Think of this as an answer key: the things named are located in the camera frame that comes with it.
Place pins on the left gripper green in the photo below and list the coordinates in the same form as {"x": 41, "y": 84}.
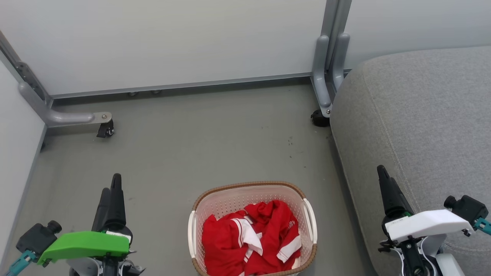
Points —
{"x": 84, "y": 243}

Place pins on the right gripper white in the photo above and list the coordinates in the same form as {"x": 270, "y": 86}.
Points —
{"x": 425, "y": 224}

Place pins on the red and white garment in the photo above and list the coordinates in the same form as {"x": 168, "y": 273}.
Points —
{"x": 230, "y": 245}

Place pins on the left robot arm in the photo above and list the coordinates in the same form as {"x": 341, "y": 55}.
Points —
{"x": 86, "y": 268}

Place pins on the grey fabric sofa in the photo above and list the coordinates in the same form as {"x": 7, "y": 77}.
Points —
{"x": 422, "y": 126}

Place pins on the black caster with white mark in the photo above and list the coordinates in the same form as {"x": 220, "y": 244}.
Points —
{"x": 105, "y": 129}

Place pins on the long grey partition foot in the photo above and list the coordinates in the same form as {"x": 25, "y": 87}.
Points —
{"x": 65, "y": 117}

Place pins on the black round caster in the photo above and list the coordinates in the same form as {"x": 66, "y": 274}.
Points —
{"x": 319, "y": 119}

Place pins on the white perforated laundry basket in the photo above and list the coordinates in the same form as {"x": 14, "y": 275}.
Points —
{"x": 230, "y": 199}

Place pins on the double grey partition foot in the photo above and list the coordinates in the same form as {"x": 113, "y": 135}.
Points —
{"x": 324, "y": 76}

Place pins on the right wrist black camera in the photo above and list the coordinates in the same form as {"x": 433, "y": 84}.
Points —
{"x": 468, "y": 209}

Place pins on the wrist black camera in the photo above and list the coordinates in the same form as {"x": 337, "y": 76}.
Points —
{"x": 36, "y": 237}
{"x": 468, "y": 209}

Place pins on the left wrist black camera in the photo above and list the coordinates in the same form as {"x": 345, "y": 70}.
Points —
{"x": 36, "y": 237}

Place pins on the grey partition bottom rail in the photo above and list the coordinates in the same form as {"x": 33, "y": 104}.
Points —
{"x": 184, "y": 85}

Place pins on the grey partition post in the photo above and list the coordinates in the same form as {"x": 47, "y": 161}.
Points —
{"x": 336, "y": 19}

